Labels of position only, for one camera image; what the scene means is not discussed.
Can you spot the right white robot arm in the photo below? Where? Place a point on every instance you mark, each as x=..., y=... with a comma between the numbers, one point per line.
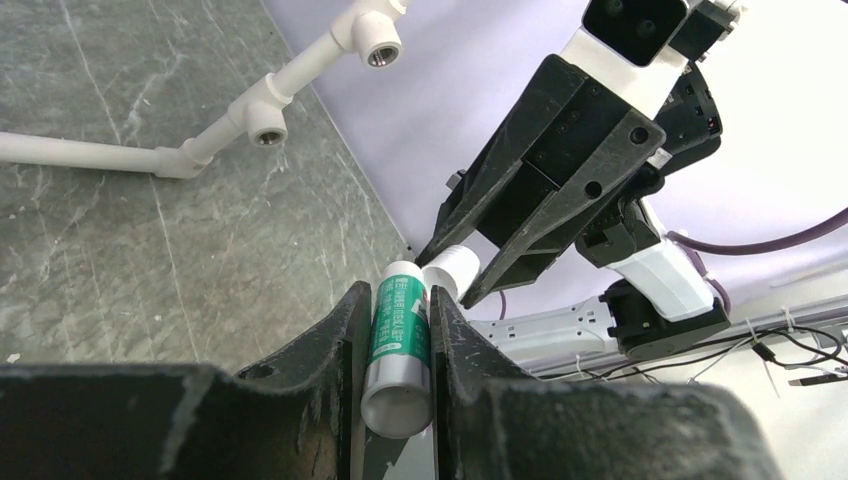
x=661, y=303

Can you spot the white green glue stick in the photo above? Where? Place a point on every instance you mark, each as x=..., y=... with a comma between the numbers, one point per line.
x=396, y=402

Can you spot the white glue stick cap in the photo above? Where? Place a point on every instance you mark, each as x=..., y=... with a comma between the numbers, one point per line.
x=454, y=270

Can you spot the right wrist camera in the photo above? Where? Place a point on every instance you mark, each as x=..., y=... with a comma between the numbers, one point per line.
x=638, y=49

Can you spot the white PVC pipe frame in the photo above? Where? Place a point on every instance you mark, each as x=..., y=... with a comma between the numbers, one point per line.
x=161, y=87

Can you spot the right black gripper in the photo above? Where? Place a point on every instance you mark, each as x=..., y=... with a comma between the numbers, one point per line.
x=563, y=151

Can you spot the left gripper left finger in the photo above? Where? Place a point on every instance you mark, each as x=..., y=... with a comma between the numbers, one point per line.
x=289, y=415

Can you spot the aluminium frame rail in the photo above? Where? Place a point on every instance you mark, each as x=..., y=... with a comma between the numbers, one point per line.
x=761, y=320

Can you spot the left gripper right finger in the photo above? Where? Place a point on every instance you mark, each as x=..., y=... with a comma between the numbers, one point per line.
x=492, y=420

